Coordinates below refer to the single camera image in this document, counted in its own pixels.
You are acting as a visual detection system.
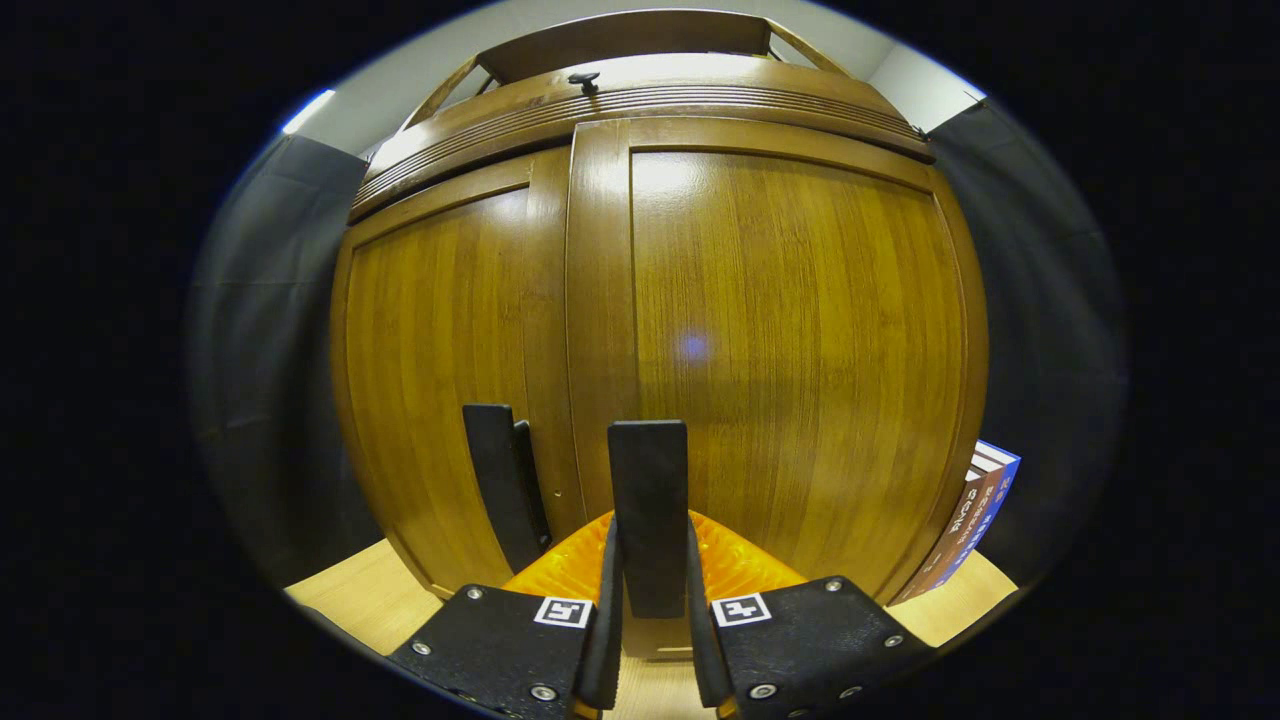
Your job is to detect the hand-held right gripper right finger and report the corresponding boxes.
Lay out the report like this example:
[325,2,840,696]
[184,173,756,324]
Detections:
[685,510,936,720]

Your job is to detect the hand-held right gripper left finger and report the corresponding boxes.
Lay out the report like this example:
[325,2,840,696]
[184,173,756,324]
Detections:
[388,510,626,720]

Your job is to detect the black door handle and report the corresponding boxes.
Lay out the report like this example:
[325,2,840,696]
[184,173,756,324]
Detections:
[608,420,689,619]
[462,403,553,574]

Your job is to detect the wooden shoe cabinet door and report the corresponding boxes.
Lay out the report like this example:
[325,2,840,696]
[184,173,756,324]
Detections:
[330,147,586,601]
[565,117,991,661]

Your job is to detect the wooden double-door shoe cabinet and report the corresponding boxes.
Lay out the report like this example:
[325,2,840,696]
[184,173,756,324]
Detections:
[328,8,991,661]

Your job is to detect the brown book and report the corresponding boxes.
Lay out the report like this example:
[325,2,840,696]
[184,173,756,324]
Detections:
[890,468,1006,606]

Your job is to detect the blue book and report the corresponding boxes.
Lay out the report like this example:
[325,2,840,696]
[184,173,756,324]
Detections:
[935,440,1022,591]

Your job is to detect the black backdrop cloth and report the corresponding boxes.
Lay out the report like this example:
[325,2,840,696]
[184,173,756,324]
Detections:
[190,100,1129,591]

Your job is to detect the wooden drawer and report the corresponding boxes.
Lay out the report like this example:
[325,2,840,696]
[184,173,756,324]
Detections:
[380,52,916,166]

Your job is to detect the narrow ceiling light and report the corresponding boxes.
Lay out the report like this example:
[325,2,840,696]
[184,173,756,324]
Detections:
[282,90,336,134]

